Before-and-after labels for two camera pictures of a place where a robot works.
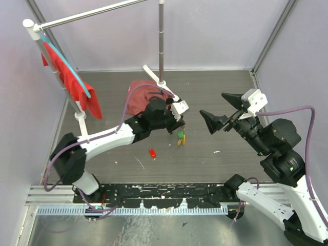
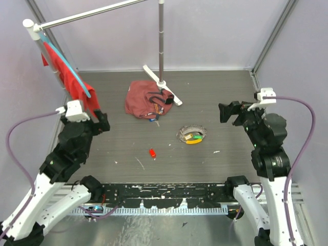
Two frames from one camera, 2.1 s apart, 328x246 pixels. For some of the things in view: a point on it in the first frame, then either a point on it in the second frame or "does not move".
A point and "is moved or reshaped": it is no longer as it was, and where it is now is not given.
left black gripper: x=176 y=124 to x=103 y=125
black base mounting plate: x=161 y=195 does not move
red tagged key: x=152 y=153 does not move
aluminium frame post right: x=283 y=18 does not move
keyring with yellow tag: x=181 y=136 is moved or reshaped
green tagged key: x=180 y=134 to x=198 y=137
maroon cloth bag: x=139 y=93 does not move
